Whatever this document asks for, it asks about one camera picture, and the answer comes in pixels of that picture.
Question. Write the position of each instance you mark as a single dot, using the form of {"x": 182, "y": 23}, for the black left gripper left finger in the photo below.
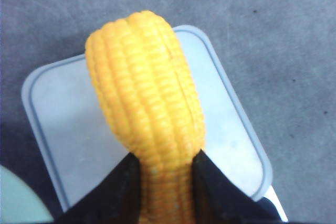
{"x": 115, "y": 200}

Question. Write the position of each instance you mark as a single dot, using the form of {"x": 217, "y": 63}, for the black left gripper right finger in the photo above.
{"x": 218, "y": 200}

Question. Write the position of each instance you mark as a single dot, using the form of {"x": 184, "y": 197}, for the pale green plate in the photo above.
{"x": 19, "y": 203}

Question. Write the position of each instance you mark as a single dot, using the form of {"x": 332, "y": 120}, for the silver digital kitchen scale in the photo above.
{"x": 79, "y": 149}

